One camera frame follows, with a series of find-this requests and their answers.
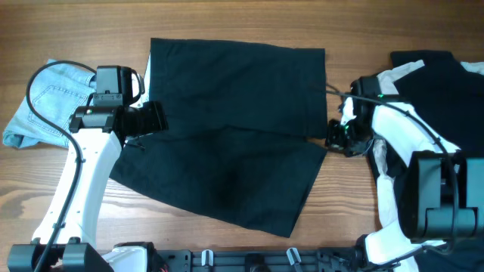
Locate black and white clothes pile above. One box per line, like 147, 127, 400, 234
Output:
376, 51, 483, 271

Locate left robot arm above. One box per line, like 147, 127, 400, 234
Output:
7, 66, 168, 271

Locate black shorts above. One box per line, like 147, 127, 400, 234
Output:
110, 39, 327, 237

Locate folded light blue denim shorts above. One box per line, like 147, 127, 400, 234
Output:
2, 63, 96, 149

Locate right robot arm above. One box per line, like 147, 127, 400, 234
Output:
325, 78, 483, 271

